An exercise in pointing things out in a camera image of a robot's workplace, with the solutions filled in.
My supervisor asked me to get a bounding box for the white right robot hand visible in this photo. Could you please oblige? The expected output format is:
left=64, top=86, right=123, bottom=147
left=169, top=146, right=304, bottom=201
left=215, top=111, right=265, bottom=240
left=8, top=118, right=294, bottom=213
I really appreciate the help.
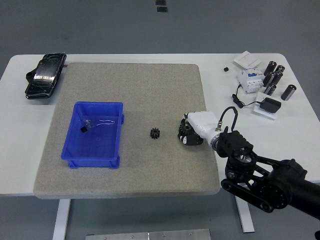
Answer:
left=177, top=110, right=219, bottom=147

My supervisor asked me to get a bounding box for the large black gear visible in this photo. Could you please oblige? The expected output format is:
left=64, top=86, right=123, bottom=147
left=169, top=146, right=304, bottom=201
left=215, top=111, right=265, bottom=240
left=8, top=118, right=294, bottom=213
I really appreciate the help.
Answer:
left=178, top=119, right=195, bottom=138

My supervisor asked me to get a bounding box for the small black gear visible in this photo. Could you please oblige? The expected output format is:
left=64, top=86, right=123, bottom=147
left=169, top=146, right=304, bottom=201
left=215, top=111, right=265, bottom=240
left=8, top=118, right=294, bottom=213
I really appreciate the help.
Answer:
left=149, top=127, right=161, bottom=140

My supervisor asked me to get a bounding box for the blue plastic box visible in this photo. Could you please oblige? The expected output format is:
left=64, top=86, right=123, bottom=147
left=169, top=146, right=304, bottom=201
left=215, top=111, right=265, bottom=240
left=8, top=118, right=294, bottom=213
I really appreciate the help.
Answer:
left=60, top=100, right=125, bottom=170

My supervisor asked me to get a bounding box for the white circuit breaker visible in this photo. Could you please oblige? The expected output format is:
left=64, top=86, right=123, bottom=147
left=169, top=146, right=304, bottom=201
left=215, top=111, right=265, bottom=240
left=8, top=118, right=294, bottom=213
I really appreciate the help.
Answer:
left=236, top=68, right=265, bottom=95

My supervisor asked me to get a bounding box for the grey-brown mat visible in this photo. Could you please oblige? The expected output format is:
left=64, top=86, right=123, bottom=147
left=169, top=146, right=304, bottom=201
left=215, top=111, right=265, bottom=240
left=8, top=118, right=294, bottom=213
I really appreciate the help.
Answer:
left=32, top=62, right=221, bottom=200

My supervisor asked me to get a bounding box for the black power adapter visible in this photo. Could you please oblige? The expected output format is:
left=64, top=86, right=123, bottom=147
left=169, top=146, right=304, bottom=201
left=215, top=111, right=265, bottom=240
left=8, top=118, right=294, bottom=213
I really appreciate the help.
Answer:
left=259, top=97, right=282, bottom=114

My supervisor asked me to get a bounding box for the white table leg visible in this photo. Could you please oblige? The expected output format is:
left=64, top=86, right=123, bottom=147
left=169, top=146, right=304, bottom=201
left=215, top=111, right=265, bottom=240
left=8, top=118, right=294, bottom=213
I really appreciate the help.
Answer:
left=52, top=199, right=72, bottom=240
left=235, top=196, right=255, bottom=233

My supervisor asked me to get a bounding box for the black wrapped device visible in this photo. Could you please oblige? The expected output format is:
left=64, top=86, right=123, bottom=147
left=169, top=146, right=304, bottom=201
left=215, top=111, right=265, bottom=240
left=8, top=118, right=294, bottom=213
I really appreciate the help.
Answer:
left=24, top=52, right=68, bottom=100

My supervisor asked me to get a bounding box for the white switch panel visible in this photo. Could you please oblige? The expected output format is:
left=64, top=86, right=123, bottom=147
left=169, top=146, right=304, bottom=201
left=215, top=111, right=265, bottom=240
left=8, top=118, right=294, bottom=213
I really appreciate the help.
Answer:
left=233, top=50, right=263, bottom=69

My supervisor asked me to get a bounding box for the grey metal base plate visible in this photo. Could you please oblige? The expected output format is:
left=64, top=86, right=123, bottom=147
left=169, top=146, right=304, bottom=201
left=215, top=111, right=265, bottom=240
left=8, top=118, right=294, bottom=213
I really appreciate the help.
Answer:
left=85, top=228, right=211, bottom=240

